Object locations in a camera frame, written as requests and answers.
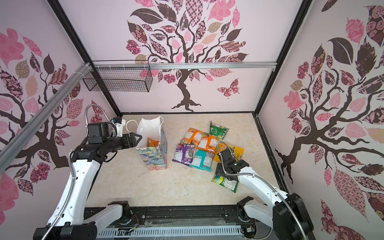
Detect white slotted cable duct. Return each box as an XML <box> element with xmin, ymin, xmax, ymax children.
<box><xmin>97</xmin><ymin>226</ymin><xmax>243</xmax><ymax>240</ymax></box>

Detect floral paper bag white handles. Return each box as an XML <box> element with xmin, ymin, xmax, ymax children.
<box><xmin>125</xmin><ymin>116</ymin><xmax>168</xmax><ymax>171</ymax></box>

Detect aluminium rail left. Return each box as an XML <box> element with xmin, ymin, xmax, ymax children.
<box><xmin>1</xmin><ymin>63</ymin><xmax>92</xmax><ymax>173</ymax></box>

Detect teal snack bag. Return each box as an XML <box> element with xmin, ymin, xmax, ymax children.
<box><xmin>190</xmin><ymin>150</ymin><xmax>215</xmax><ymax>172</ymax></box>

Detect black base frame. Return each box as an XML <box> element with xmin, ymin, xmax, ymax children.
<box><xmin>80</xmin><ymin>203</ymin><xmax>316</xmax><ymax>240</ymax></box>

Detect green white snack bag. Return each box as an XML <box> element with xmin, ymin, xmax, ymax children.
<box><xmin>212</xmin><ymin>174</ymin><xmax>239</xmax><ymax>193</ymax></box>

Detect aluminium rail back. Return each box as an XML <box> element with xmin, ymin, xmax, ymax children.
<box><xmin>94</xmin><ymin>62</ymin><xmax>277</xmax><ymax>70</ymax></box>

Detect purple snack bag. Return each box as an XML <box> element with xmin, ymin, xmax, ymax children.
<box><xmin>172</xmin><ymin>144</ymin><xmax>196</xmax><ymax>167</ymax></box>

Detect black wire basket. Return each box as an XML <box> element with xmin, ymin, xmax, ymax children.
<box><xmin>83</xmin><ymin>60</ymin><xmax>154</xmax><ymax>93</ymax></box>

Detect green snack bag far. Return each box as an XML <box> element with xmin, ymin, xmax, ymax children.
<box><xmin>210</xmin><ymin>121</ymin><xmax>230</xmax><ymax>140</ymax></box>

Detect orange white snack bag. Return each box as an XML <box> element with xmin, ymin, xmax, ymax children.
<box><xmin>180</xmin><ymin>128</ymin><xmax>209</xmax><ymax>146</ymax></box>
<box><xmin>197</xmin><ymin>135</ymin><xmax>218</xmax><ymax>154</ymax></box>

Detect orange chips snack bag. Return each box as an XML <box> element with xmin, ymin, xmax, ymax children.
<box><xmin>148</xmin><ymin>138</ymin><xmax>160</xmax><ymax>148</ymax></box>

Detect aluminium rail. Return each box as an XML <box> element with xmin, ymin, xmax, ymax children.
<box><xmin>1</xmin><ymin>63</ymin><xmax>92</xmax><ymax>173</ymax></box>
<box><xmin>94</xmin><ymin>62</ymin><xmax>277</xmax><ymax>70</ymax></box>

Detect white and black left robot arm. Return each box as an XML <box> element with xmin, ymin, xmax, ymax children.
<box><xmin>33</xmin><ymin>122</ymin><xmax>143</xmax><ymax>240</ymax></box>

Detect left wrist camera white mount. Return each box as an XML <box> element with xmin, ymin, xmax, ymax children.
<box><xmin>111</xmin><ymin>117</ymin><xmax>126</xmax><ymax>137</ymax></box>

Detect yellow snack bag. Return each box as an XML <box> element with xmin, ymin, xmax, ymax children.
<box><xmin>213</xmin><ymin>143</ymin><xmax>244</xmax><ymax>163</ymax></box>

